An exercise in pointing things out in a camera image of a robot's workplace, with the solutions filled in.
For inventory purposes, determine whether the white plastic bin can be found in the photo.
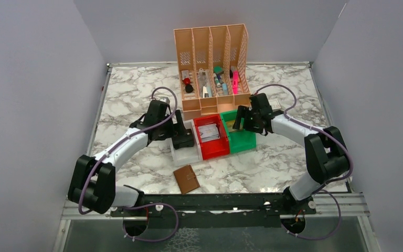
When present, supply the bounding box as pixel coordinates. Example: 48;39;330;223
167;120;203;167

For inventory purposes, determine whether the green plastic bin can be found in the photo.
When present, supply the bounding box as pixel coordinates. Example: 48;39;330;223
220;110;257;154

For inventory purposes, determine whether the red plastic bin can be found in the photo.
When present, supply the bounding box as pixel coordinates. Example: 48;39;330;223
194;114;230;160

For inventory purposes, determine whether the brown leather card holder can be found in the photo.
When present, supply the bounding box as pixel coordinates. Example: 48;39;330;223
173;165;200;195

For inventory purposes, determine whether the peach plastic file organizer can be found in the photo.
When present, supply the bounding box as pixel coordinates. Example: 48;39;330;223
174;24;250;120

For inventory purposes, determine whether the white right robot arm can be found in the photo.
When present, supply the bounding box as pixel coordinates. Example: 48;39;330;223
232;93;352;209

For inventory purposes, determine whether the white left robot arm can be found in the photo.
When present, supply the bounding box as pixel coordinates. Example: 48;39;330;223
67;100;195;214

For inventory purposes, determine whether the gold credit card stack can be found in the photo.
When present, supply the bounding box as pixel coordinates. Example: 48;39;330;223
226;121;242;133

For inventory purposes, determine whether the silver VIP card stack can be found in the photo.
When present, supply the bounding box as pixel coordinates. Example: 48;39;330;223
197;123;220;143

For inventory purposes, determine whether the small white label box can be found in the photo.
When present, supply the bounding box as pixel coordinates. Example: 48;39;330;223
269;99;282;111

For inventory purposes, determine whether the pink marker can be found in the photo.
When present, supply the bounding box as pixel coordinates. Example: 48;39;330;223
231;70;239;95

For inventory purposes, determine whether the black round object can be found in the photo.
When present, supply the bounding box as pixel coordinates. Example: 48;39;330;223
185;84;194;93

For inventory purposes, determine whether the red round stamp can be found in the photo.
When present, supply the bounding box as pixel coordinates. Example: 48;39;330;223
183;78;191;85

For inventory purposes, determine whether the white stapler tool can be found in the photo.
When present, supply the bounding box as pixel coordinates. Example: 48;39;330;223
202;86;210;98

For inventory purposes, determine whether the teal eraser block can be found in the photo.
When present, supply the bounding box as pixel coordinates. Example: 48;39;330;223
213;66;224;75

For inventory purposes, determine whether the black metal base rail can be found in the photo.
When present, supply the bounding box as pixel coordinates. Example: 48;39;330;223
110;193;316;229

